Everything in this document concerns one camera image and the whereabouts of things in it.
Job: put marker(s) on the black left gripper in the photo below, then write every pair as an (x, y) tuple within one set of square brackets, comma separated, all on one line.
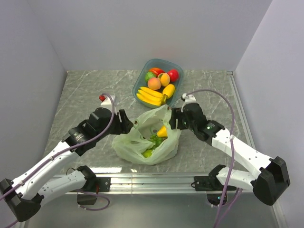
[(124, 127)]

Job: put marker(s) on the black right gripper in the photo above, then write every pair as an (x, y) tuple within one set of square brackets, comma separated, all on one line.
[(176, 114)]

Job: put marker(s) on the pale green plastic bag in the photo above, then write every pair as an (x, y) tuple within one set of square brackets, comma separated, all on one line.
[(131, 146)]

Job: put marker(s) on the yellow banana bunch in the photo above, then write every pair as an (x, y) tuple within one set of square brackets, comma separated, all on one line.
[(150, 96)]

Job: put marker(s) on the orange round fruit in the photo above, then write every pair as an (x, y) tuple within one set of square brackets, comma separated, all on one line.
[(164, 79)]

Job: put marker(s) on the pink orange peach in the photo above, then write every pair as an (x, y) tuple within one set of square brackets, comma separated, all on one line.
[(154, 84)]

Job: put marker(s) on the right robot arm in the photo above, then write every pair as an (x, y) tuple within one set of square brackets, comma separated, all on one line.
[(266, 177)]

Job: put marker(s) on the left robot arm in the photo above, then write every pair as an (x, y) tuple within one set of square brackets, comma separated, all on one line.
[(26, 194)]

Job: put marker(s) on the green fruit in bag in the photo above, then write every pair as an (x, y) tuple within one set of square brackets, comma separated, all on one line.
[(147, 153)]

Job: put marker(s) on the green round fruit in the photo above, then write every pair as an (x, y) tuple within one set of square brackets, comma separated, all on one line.
[(149, 75)]

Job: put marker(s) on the yellow pear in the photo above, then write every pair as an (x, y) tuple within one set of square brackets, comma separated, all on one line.
[(162, 132)]

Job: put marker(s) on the yellow mango in tray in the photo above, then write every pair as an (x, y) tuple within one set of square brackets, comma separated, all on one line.
[(168, 91)]

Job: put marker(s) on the teal plastic tray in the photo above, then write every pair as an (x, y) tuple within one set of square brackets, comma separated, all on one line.
[(165, 66)]

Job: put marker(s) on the green grape bunch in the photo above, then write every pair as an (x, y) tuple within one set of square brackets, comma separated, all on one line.
[(156, 140)]

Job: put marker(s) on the red apple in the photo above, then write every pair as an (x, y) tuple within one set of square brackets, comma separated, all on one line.
[(173, 74)]

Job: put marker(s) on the red orange mango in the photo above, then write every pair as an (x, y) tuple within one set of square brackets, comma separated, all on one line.
[(156, 71)]

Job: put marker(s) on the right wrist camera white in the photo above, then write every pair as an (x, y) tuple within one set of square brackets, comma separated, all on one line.
[(187, 99)]

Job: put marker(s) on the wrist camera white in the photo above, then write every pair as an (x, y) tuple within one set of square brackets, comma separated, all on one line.
[(187, 99), (106, 102)]

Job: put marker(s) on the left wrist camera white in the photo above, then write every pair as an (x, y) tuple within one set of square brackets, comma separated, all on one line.
[(106, 102)]

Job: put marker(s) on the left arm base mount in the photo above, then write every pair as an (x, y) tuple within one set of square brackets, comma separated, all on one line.
[(91, 193)]

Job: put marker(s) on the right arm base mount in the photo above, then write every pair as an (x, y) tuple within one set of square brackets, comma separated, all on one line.
[(210, 183)]

